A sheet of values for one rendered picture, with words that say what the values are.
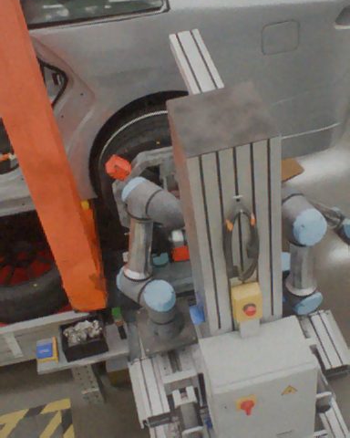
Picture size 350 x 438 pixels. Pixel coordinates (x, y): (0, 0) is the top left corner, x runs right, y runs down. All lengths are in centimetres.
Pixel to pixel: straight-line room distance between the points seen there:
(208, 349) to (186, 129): 81
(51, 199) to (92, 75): 61
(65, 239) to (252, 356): 106
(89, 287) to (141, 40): 113
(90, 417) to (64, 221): 118
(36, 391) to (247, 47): 205
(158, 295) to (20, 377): 140
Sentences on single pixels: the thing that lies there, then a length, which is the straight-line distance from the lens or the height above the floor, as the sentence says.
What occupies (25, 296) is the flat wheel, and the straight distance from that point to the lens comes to 357.
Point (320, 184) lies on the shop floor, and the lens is 456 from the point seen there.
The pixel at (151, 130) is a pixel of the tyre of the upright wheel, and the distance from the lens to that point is 319.
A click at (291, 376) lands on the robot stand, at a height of 122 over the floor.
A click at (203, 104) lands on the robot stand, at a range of 190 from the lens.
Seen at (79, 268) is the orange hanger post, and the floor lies 84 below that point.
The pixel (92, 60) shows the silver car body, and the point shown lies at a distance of 305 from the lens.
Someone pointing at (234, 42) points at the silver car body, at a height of 149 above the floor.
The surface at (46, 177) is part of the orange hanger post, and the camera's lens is 274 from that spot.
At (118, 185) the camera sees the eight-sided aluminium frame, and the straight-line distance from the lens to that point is 322.
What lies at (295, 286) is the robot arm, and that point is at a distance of 265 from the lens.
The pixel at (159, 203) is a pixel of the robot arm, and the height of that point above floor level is 143.
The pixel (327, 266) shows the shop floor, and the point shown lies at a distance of 411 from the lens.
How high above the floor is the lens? 319
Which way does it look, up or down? 46 degrees down
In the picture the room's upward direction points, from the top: 9 degrees counter-clockwise
